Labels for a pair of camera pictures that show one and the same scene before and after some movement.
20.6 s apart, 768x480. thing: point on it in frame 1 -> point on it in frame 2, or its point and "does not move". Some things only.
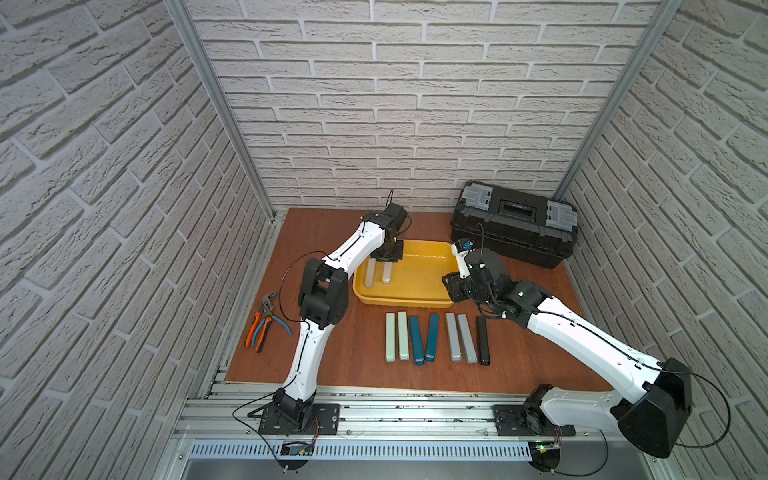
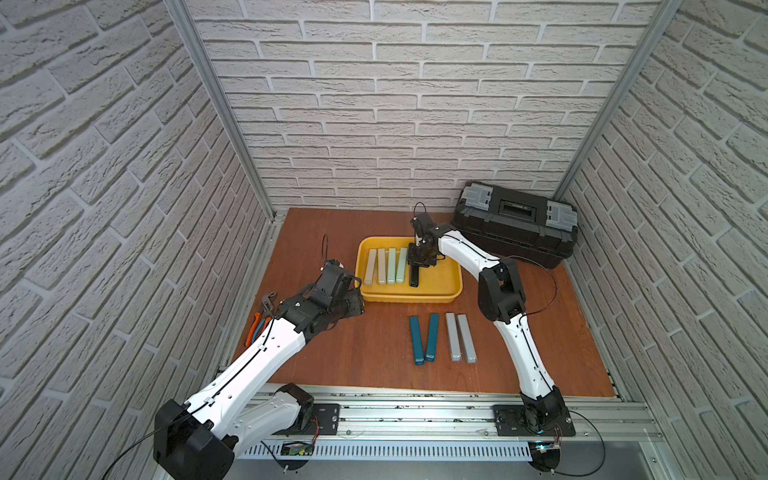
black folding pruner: [483, 341] -> [414, 276]
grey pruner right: [467, 339] does not move
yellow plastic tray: [413, 282] does not move
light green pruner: [403, 336] -> [401, 265]
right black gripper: [453, 281] -> [414, 259]
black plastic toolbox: [518, 225] does not move
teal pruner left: [416, 341] does not move
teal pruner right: [431, 343] does not move
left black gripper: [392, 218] -> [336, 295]
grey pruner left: [453, 337] does not move
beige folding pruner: [370, 273] does not move
